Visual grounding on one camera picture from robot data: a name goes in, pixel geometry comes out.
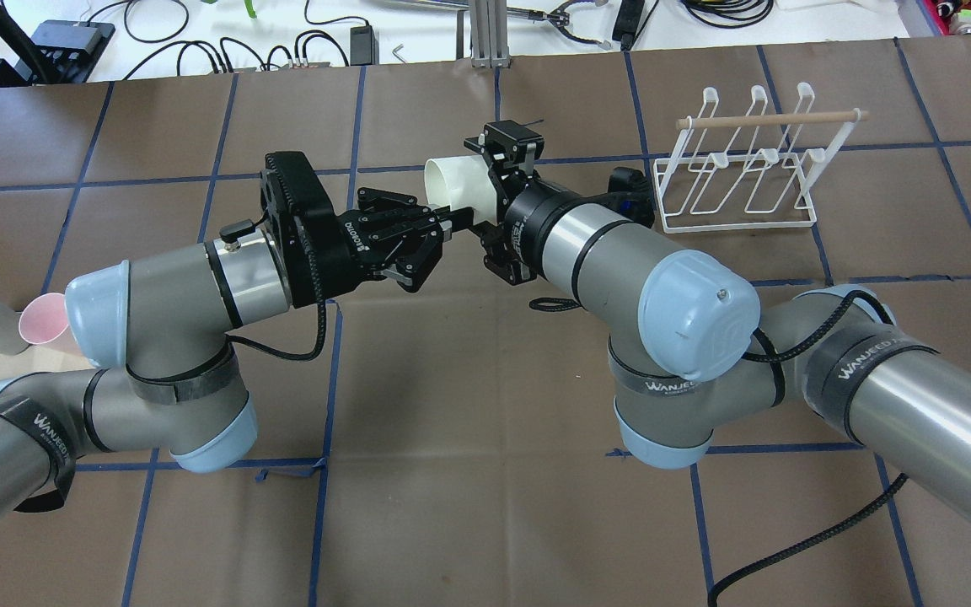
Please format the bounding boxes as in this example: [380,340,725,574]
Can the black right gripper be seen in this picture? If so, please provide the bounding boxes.
[464,121,545,287]

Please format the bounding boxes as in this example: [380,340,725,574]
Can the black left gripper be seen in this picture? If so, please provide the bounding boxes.
[338,187,496,293]

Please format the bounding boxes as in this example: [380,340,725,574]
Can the black braided cable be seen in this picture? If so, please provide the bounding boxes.
[706,472,909,607]

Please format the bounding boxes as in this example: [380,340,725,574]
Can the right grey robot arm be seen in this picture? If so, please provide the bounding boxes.
[464,121,971,522]

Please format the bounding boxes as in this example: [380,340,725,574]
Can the aluminium frame post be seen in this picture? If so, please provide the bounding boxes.
[469,0,510,68]

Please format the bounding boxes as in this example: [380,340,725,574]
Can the black power adapter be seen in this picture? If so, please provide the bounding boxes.
[348,24,380,66]

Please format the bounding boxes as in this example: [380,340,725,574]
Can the white plastic cup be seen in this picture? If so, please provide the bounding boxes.
[423,155,496,222]

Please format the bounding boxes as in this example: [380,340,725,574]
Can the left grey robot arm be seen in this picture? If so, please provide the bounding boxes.
[0,151,474,518]

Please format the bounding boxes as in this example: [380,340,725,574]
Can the white wire cup rack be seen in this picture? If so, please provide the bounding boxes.
[652,82,870,234]

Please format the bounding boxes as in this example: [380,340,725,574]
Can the cream rectangular tray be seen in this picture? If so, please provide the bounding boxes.
[0,346,93,381]

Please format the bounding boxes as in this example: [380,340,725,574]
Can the pink plastic cup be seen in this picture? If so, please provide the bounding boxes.
[19,293,83,357]

